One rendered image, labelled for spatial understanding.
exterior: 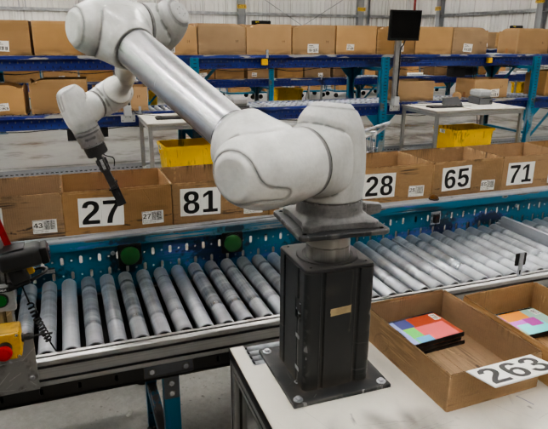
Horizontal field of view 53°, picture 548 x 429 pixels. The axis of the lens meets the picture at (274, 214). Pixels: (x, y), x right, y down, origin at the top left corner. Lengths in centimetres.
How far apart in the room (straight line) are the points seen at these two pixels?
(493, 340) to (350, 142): 74
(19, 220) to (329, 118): 128
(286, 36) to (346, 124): 585
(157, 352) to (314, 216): 68
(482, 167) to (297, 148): 177
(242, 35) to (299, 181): 582
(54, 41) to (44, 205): 456
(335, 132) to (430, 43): 688
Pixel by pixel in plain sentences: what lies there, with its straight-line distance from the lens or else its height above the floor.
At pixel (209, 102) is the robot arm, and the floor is 145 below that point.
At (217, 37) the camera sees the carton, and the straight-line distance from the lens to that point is 677.
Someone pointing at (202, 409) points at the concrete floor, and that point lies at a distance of 263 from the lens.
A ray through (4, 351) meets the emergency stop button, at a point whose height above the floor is 85.
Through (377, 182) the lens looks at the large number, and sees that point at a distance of 245.
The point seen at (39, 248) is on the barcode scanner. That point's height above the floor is 109.
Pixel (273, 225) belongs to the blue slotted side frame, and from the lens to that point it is 222.
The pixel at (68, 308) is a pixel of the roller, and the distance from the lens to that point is 191.
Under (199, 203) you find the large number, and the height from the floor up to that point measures 96.
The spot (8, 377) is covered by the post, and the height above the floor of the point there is 72.
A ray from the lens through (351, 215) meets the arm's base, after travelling 126.
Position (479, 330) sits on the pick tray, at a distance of 170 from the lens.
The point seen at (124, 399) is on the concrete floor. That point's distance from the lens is 275.
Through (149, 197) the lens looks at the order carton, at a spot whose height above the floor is 100.
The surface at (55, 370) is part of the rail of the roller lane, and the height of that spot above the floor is 71.
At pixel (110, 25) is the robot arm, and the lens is 143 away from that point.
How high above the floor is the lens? 158
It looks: 18 degrees down
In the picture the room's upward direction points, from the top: straight up
